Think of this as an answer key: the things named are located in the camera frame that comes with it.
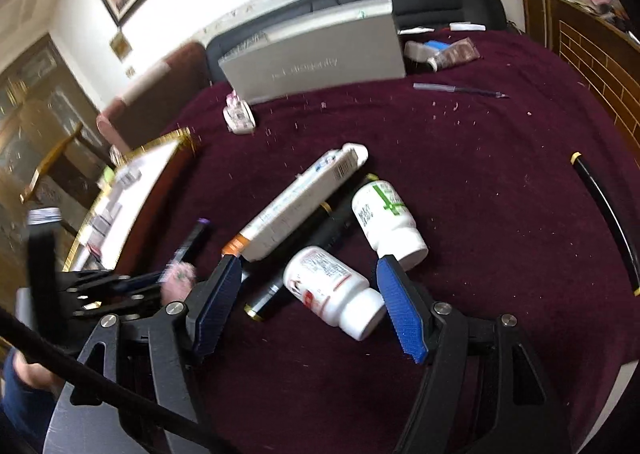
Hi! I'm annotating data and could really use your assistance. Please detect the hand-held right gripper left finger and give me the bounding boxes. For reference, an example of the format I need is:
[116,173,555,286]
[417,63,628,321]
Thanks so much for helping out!
[70,254,244,454]

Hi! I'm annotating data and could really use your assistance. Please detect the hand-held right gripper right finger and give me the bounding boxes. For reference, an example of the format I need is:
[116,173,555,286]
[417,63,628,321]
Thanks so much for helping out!
[376,254,558,454]

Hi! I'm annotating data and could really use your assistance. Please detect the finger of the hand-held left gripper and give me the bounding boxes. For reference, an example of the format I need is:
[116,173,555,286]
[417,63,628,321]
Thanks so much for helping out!
[72,291,166,322]
[62,270,168,292]

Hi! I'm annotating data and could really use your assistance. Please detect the pink fuzzy cloth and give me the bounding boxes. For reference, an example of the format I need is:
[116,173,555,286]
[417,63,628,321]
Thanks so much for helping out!
[161,263,197,307]

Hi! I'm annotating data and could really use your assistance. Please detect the white pill bottle red label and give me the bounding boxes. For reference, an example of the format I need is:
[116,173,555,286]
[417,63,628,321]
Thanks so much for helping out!
[282,245,388,342]

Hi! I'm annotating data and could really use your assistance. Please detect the black marker pen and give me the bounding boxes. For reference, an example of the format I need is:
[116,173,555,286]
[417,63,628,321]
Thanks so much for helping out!
[160,218,211,285]

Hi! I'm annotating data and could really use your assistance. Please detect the white tray gold rim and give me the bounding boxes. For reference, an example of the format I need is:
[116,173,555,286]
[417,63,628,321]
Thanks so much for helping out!
[62,128,201,272]

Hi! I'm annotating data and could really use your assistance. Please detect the person's left forearm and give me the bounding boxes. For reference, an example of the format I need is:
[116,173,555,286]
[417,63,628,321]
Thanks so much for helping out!
[0,346,63,452]

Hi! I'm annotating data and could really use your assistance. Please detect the white pill bottle green label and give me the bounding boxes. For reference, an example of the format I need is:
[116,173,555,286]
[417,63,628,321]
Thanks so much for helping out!
[351,179,429,271]

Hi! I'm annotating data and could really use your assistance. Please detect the black cylinder gold bands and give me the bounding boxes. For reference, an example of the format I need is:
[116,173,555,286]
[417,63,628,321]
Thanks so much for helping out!
[244,201,362,323]

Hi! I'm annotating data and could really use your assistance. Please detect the yellow wooden chair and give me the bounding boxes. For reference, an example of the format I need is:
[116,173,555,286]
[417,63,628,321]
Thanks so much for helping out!
[20,121,83,205]

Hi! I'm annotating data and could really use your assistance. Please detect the small white medicine carton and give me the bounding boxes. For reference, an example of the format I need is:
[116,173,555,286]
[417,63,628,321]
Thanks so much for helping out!
[114,166,143,189]

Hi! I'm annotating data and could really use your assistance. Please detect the long white orange box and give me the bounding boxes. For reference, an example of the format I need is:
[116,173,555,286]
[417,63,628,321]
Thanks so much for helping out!
[221,143,370,263]

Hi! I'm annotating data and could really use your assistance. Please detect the wooden glass cabinet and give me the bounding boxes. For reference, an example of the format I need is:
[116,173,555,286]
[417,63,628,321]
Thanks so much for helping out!
[0,31,103,229]

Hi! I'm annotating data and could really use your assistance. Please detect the black tube gold ends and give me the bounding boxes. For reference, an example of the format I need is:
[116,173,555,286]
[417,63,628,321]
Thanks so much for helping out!
[570,151,640,297]

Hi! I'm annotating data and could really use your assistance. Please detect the thin ballpoint pen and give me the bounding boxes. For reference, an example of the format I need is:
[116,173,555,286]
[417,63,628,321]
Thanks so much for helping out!
[413,82,511,99]

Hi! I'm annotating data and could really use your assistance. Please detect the small white box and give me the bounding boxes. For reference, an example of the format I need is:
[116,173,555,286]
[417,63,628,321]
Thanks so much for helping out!
[403,40,436,63]

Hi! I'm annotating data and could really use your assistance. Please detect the printed foil packet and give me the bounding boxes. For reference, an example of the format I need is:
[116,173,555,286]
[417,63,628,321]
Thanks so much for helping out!
[432,36,481,70]

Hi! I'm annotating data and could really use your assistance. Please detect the grey flat box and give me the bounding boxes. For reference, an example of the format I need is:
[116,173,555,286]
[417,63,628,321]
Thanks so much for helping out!
[217,0,407,104]

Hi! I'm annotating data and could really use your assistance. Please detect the wooden brick-pattern cabinet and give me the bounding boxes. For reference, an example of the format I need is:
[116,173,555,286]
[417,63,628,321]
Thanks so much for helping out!
[507,0,640,155]

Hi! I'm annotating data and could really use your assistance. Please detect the black braided cable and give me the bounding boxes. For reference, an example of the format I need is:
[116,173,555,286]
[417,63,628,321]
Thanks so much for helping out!
[0,316,231,454]

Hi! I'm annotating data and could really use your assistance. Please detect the small gold wall frame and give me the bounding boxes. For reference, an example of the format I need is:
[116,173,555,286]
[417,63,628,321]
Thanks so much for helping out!
[109,31,133,59]

